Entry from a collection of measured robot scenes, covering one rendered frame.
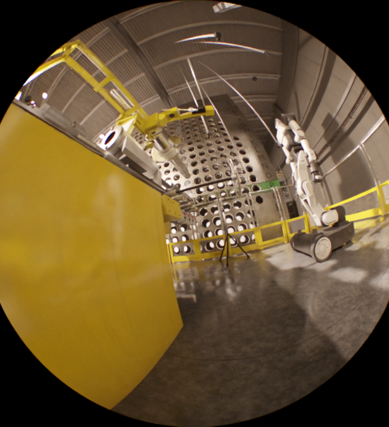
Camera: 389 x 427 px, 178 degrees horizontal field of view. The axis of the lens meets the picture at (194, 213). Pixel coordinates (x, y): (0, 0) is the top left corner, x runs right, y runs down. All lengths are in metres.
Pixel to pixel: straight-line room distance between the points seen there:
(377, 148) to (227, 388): 7.31
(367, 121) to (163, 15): 9.84
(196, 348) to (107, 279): 0.36
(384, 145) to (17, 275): 7.38
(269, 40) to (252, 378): 11.17
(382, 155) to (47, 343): 7.42
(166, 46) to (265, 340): 9.42
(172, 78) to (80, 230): 9.30
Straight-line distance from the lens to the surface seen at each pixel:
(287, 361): 0.44
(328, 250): 1.13
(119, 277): 0.30
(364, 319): 0.58
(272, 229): 3.16
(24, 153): 0.27
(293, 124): 1.45
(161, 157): 1.47
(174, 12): 9.37
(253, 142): 4.04
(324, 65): 8.89
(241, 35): 9.94
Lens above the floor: 0.37
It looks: 12 degrees up
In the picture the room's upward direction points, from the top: 9 degrees counter-clockwise
